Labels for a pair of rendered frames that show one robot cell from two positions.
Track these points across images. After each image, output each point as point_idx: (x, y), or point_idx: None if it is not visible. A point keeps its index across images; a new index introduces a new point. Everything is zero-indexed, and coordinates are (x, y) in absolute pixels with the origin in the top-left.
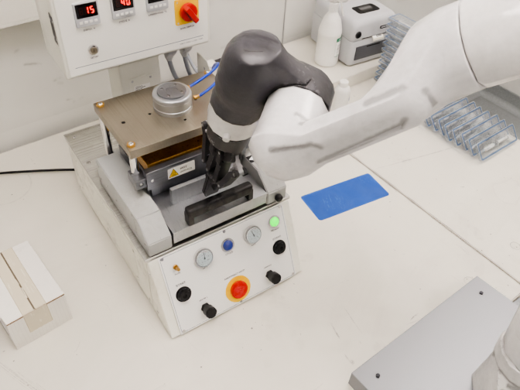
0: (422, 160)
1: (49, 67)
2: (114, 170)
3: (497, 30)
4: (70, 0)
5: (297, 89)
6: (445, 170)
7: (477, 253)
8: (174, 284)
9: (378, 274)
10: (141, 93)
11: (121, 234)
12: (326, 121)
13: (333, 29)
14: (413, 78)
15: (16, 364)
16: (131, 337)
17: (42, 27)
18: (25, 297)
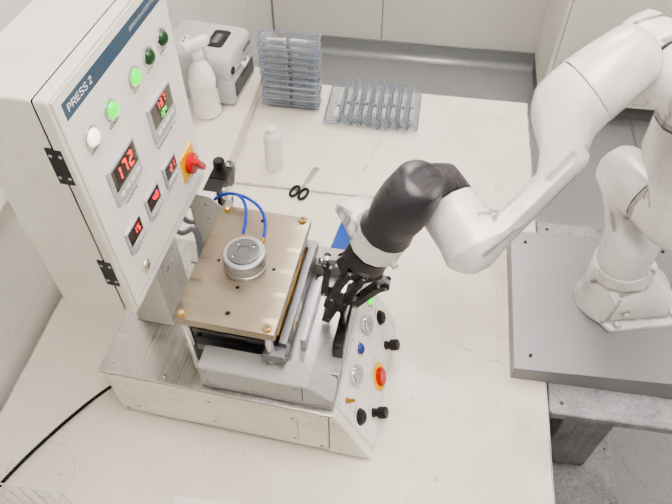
0: (375, 159)
1: None
2: (230, 363)
3: (624, 83)
4: (122, 233)
5: (457, 192)
6: (399, 157)
7: None
8: (352, 415)
9: (444, 280)
10: (200, 272)
11: (259, 414)
12: (521, 208)
13: (209, 77)
14: (577, 143)
15: None
16: (340, 488)
17: (60, 278)
18: None
